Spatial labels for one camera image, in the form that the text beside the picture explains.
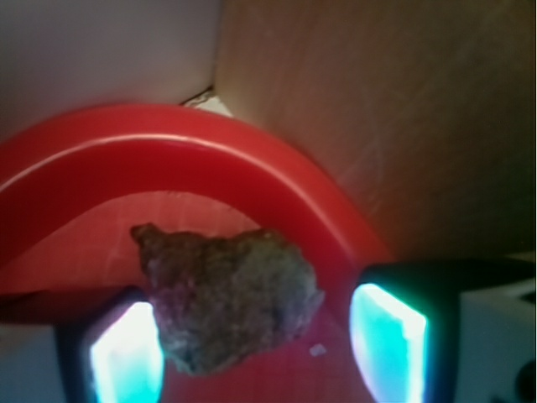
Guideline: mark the brown grey rock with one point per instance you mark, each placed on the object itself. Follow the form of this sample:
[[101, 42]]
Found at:
[[220, 300]]

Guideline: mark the red plastic tray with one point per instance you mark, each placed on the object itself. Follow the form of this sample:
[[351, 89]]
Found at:
[[56, 170]]

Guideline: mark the small white crumb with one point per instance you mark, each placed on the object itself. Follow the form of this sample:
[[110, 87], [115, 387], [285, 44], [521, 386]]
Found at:
[[317, 350]]

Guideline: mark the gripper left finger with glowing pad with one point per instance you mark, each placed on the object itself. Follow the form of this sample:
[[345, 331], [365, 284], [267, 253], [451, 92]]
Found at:
[[111, 351]]

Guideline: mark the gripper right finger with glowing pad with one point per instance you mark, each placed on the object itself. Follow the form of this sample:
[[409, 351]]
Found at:
[[459, 330]]

